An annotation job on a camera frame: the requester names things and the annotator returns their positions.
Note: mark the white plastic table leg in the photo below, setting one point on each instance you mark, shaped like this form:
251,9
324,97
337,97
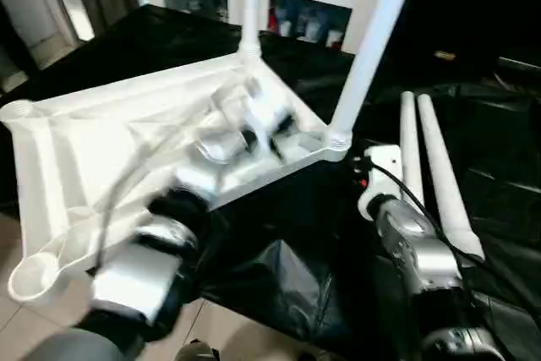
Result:
411,145
372,39
250,6
444,175

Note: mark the white plastic table top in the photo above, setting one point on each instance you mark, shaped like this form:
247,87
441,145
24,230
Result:
105,132

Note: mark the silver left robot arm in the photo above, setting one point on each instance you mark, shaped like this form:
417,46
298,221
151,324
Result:
135,276

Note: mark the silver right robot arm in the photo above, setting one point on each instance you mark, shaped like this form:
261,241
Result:
422,242

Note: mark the small white blue box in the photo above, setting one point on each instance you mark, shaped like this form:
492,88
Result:
313,32

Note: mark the dark metal rod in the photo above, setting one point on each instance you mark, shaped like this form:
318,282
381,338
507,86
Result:
520,66

